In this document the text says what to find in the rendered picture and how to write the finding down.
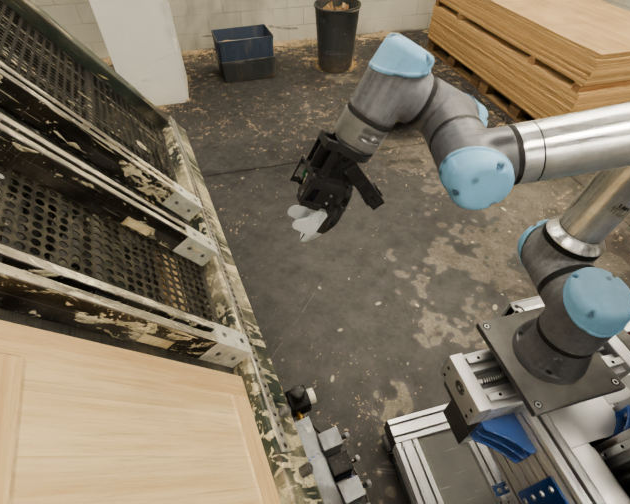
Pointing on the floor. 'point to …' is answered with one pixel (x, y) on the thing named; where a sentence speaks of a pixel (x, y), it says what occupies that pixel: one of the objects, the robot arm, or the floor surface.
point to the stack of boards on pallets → (545, 53)
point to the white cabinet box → (144, 47)
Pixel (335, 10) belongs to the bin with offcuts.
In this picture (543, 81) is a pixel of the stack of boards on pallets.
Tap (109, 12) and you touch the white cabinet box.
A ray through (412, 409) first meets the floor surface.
